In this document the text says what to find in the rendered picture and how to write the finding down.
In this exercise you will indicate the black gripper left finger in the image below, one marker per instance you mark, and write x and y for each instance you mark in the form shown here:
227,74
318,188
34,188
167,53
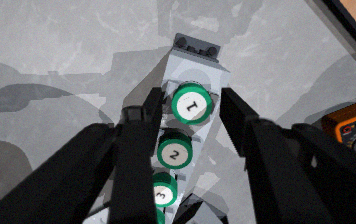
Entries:
64,188

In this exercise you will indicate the orange digital multimeter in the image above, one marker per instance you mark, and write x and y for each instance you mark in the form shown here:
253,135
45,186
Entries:
341,125

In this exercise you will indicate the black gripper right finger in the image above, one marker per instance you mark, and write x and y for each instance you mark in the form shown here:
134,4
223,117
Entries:
278,163

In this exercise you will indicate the black table edge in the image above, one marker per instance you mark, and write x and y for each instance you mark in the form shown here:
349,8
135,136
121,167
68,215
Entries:
342,15

